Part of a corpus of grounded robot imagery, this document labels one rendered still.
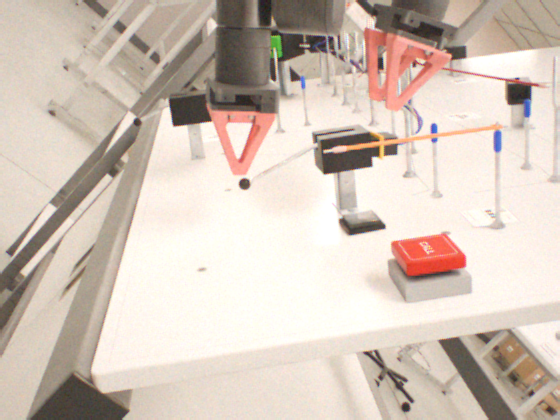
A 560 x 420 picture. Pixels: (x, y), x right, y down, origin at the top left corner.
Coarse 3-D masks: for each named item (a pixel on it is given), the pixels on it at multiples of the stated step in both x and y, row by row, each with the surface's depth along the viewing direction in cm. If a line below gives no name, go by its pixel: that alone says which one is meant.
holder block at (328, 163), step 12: (312, 132) 75; (324, 132) 74; (336, 132) 74; (348, 132) 73; (360, 132) 73; (324, 144) 72; (336, 144) 72; (348, 144) 72; (324, 156) 72; (336, 156) 73; (348, 156) 73; (360, 156) 73; (324, 168) 73; (336, 168) 73; (348, 168) 73; (360, 168) 74
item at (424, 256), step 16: (400, 240) 58; (416, 240) 58; (432, 240) 58; (448, 240) 57; (400, 256) 56; (416, 256) 55; (432, 256) 55; (448, 256) 54; (464, 256) 54; (416, 272) 54; (432, 272) 55; (448, 272) 56
